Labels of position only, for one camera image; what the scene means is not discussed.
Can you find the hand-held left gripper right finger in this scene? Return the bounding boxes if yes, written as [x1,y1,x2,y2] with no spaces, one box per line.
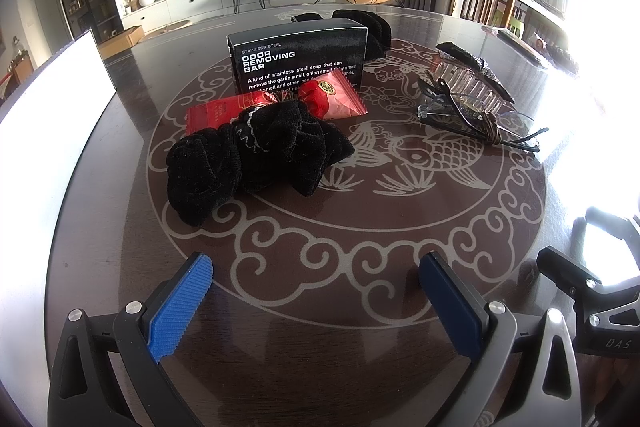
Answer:
[419,251,583,427]

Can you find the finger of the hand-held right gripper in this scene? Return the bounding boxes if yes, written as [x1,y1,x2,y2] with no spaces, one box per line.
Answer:
[536,246,602,303]
[582,206,640,253]

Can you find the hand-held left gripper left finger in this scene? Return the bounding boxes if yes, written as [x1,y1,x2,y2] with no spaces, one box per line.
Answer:
[47,252,216,427]

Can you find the brown hair tie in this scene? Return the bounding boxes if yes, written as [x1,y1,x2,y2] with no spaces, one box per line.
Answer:
[472,113,507,146]

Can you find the large black velvet scrunchie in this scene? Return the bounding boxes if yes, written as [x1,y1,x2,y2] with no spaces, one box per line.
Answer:
[165,99,356,228]

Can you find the black framed glasses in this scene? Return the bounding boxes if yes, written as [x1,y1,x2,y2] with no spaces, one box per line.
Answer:
[417,77,548,152]

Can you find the red foil packet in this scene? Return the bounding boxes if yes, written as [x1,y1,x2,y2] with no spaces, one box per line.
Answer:
[186,72,369,134]

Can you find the black soap box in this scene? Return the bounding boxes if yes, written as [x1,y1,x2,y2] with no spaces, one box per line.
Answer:
[226,18,369,95]

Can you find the dark patterned glass desktop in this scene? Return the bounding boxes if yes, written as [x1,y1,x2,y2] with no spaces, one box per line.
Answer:
[0,4,640,427]

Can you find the cardboard box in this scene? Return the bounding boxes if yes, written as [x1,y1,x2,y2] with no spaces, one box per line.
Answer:
[97,25,146,52]

